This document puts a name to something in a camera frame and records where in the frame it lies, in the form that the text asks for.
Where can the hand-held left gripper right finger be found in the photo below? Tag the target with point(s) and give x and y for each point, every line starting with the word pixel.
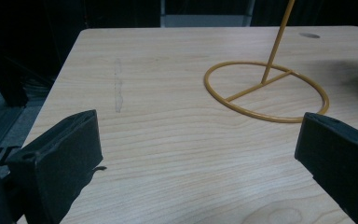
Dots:
pixel 341 155

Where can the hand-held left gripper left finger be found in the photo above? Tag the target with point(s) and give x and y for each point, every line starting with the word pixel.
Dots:
pixel 56 161

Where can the grey metal frame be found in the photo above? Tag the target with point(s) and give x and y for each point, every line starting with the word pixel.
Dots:
pixel 205 19

